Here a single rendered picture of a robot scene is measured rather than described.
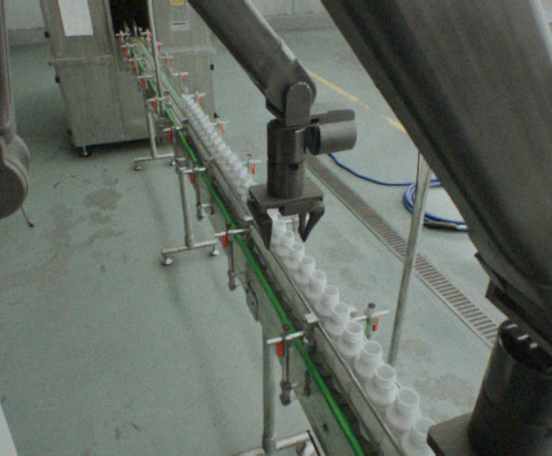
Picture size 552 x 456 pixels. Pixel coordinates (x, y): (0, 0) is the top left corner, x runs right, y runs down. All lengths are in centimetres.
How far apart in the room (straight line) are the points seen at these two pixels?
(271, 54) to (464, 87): 46
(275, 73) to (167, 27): 400
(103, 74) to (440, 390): 360
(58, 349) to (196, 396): 79
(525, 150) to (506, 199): 2
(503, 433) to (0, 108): 56
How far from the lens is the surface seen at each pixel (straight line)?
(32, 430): 248
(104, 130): 478
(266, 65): 63
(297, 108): 66
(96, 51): 460
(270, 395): 183
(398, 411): 90
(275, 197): 72
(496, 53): 19
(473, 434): 43
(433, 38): 17
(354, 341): 99
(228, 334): 264
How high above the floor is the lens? 183
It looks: 32 degrees down
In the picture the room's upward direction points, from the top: straight up
